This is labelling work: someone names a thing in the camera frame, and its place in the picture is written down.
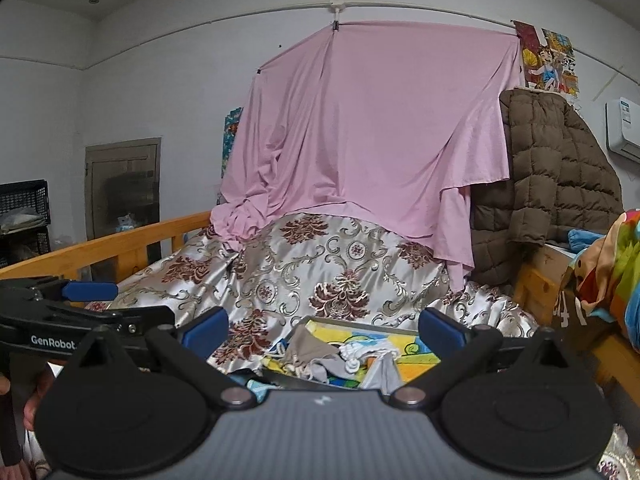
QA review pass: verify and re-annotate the brown quilted jacket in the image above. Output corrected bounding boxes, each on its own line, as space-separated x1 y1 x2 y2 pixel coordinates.
471 89 623 287

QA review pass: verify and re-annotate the colourful cartoon tray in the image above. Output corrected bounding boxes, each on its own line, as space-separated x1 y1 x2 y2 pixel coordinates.
260 318 439 396

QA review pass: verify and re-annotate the cartoon wall poster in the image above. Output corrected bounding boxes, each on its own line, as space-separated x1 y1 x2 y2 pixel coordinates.
513 21 579 100

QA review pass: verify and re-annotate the grey wall cabinet door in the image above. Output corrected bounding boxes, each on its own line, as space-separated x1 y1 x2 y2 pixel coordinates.
85 138 162 240

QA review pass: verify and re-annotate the cardboard box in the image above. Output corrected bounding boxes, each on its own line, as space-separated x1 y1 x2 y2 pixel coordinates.
512 242 640 411

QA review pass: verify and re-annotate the blue cloth on box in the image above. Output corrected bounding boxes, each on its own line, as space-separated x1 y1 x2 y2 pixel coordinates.
567 229 603 254

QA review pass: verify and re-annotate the white air conditioner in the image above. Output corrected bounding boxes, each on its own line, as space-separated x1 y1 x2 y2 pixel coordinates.
605 98 640 162

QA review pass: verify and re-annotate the person's hand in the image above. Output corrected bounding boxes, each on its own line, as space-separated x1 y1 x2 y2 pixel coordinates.
1 364 54 480

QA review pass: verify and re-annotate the orange wooden bed rail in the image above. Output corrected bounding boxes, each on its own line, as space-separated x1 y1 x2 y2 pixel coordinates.
1 211 209 282

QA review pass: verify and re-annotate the colourful cartoon blanket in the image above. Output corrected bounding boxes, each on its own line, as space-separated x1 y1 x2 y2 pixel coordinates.
554 209 639 350

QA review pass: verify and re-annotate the pink hanging sheet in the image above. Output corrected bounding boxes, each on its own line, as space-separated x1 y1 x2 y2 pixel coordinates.
210 22 520 289

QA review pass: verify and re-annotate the black plastic crate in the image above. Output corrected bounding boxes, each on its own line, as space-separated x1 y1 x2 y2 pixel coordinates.
1 179 51 268

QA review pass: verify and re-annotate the floral satin bed cover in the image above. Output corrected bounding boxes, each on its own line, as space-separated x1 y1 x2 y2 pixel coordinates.
88 214 537 373

